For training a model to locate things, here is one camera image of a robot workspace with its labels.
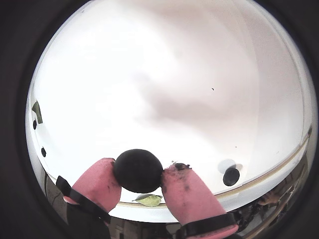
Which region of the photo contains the pink-tipped black gripper finger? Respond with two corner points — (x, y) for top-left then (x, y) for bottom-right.
(161, 163), (240, 239)
(56, 157), (122, 239)

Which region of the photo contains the light green leaf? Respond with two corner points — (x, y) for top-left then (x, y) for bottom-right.
(131, 194), (163, 207)

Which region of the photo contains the long thin wooden stick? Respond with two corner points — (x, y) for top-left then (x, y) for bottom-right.
(44, 126), (313, 208)

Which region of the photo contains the dark green leaf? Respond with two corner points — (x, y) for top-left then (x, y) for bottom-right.
(31, 101), (43, 124)

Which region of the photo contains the white paper sheet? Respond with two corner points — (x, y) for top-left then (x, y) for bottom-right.
(26, 0), (310, 210)

